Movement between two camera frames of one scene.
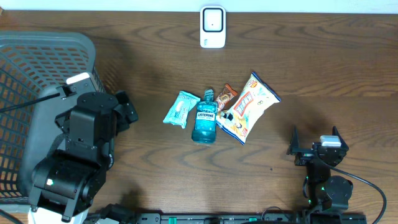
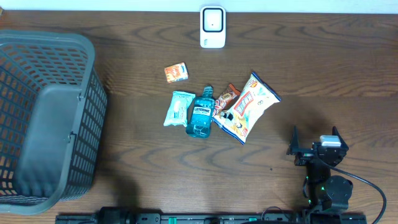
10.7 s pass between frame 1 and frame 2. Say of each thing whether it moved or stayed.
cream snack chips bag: stayed
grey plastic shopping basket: stayed
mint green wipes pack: moved
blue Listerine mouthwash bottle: moved
